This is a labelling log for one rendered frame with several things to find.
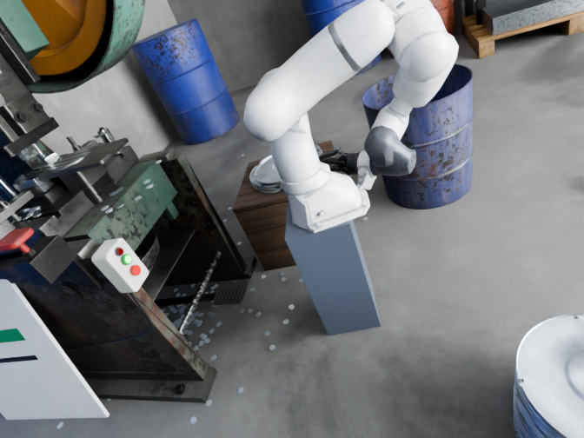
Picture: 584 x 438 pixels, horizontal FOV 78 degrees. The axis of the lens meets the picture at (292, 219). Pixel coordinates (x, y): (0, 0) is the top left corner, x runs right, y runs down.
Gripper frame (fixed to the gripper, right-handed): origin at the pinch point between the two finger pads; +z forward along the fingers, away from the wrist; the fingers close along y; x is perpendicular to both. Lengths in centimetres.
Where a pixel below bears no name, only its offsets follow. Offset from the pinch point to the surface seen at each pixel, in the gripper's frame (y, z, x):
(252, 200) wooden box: -3.8, 19.9, 18.6
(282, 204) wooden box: -7.3, 8.3, 15.8
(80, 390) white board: -24, 45, 100
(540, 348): -21, -76, 41
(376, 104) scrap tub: 0, -3, -50
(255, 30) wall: 28, 210, -226
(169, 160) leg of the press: 24, 32, 34
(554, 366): -21, -79, 44
